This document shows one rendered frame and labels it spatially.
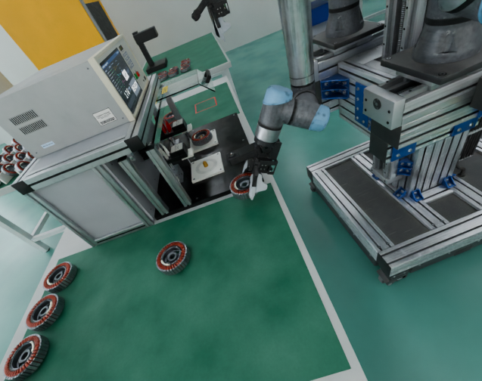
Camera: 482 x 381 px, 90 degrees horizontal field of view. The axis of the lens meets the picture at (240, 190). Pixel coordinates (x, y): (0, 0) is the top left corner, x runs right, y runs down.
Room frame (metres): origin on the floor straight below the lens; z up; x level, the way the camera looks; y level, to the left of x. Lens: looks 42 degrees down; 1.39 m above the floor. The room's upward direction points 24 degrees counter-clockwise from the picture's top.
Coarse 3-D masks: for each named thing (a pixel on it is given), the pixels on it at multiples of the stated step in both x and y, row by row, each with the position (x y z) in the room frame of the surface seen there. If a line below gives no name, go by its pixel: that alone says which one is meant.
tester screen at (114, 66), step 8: (112, 56) 1.02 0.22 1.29; (120, 56) 1.11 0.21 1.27; (104, 64) 0.91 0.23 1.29; (112, 64) 0.97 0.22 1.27; (120, 64) 1.05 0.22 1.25; (112, 72) 0.93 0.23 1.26; (120, 72) 1.01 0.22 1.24; (112, 80) 0.89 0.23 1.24; (120, 80) 0.96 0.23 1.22; (128, 80) 1.03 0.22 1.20; (120, 88) 0.91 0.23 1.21; (128, 88) 0.98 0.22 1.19
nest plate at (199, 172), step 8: (200, 160) 1.00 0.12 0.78; (208, 160) 0.97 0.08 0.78; (216, 160) 0.94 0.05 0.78; (192, 168) 0.96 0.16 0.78; (200, 168) 0.94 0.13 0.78; (208, 168) 0.91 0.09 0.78; (216, 168) 0.88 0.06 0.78; (192, 176) 0.90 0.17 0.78; (200, 176) 0.88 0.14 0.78; (208, 176) 0.86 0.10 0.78
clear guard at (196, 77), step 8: (192, 72) 1.34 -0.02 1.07; (200, 72) 1.33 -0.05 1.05; (168, 80) 1.38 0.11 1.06; (176, 80) 1.32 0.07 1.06; (184, 80) 1.26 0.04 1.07; (192, 80) 1.21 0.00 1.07; (200, 80) 1.18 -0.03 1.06; (160, 88) 1.29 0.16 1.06; (168, 88) 1.24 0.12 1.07; (176, 88) 1.19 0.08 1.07; (184, 88) 1.14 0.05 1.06; (208, 88) 1.12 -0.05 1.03; (160, 96) 1.18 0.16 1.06; (168, 96) 1.14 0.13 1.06
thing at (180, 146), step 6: (180, 144) 0.95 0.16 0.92; (174, 150) 0.92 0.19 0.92; (180, 150) 0.91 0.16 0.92; (186, 150) 0.93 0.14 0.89; (192, 150) 0.93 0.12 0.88; (174, 156) 0.91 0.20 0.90; (180, 156) 0.91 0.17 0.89; (186, 156) 0.90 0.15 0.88; (168, 162) 0.91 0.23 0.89; (156, 168) 0.92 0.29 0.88
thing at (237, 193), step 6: (246, 174) 0.69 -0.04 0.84; (234, 180) 0.69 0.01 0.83; (240, 180) 0.69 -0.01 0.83; (246, 180) 0.68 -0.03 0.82; (234, 186) 0.66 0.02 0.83; (246, 186) 0.64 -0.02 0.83; (234, 192) 0.63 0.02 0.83; (240, 192) 0.61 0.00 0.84; (246, 192) 0.61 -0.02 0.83; (240, 198) 0.62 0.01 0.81; (246, 198) 0.60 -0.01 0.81
